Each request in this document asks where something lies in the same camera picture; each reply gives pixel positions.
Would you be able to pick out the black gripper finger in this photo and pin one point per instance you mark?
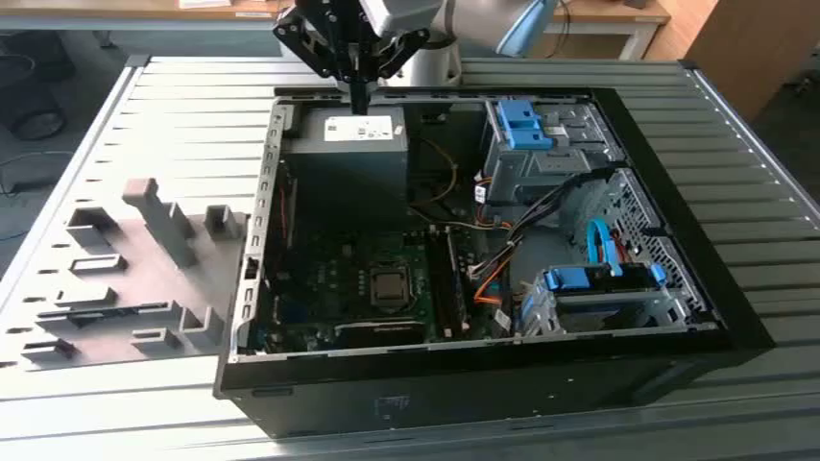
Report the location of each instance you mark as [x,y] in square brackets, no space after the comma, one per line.
[400,50]
[306,48]

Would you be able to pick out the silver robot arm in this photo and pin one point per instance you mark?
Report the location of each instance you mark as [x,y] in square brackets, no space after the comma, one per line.
[432,62]

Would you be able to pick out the black RAM slot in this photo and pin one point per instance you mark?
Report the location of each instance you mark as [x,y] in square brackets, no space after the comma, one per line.
[436,283]

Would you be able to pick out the grey power supply unit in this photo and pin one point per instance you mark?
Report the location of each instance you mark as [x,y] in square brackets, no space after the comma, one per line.
[358,144]

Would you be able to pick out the grey metal drive cage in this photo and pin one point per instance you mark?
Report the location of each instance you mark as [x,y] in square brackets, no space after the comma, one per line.
[544,168]

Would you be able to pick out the black wheeled bin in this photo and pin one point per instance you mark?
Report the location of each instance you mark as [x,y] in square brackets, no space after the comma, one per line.
[32,105]

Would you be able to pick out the silver CPU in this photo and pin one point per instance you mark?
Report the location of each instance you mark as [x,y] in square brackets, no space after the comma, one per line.
[386,284]

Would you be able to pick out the CPU socket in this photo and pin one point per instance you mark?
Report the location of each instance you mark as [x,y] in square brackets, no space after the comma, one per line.
[366,288]

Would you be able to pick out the green motherboard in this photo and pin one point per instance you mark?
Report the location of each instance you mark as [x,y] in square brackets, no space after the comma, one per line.
[320,288]

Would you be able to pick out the hard disk in blue carrier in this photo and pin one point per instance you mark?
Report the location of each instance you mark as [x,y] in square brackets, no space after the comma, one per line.
[566,279]

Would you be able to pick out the grey parts rack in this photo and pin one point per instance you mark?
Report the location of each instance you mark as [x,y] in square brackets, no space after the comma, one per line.
[160,288]

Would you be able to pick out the wooden cabinet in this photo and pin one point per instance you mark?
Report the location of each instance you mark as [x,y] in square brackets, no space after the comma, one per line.
[756,48]

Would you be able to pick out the black graphics card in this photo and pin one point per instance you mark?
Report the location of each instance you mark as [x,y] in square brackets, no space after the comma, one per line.
[377,333]

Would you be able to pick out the grey metal disk bay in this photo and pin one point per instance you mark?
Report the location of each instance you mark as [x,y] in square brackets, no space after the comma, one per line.
[601,307]

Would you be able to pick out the black PC case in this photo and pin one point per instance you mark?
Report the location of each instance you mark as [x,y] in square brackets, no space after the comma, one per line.
[448,398]

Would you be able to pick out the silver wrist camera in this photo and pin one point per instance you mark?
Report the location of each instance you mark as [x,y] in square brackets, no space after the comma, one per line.
[402,16]

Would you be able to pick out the blue plastic drive bracket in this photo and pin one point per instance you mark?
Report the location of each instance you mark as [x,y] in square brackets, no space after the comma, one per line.
[514,115]
[532,140]

